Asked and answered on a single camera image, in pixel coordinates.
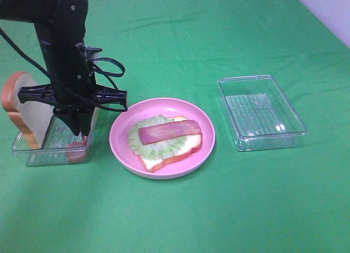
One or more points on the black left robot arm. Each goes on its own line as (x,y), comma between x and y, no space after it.
(69,64)

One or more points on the green lettuce leaf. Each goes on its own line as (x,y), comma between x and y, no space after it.
(155,151)

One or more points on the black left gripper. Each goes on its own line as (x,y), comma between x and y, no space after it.
(61,97)

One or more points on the pink round plate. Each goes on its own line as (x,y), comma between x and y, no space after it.
(168,107)

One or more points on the bacon strip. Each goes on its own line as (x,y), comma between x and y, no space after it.
(77,152)

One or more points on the clear plastic container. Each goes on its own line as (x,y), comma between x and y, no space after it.
(259,115)
(53,150)

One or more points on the clear right plastic container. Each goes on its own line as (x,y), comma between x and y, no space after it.
(259,115)

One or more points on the bread slice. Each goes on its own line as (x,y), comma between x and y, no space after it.
(31,118)
(191,146)

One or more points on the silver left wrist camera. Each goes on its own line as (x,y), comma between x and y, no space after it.
(91,53)

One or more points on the pink ham slice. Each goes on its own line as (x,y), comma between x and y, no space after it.
(169,130)

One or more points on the clear left plastic container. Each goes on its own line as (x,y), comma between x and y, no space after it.
(53,150)

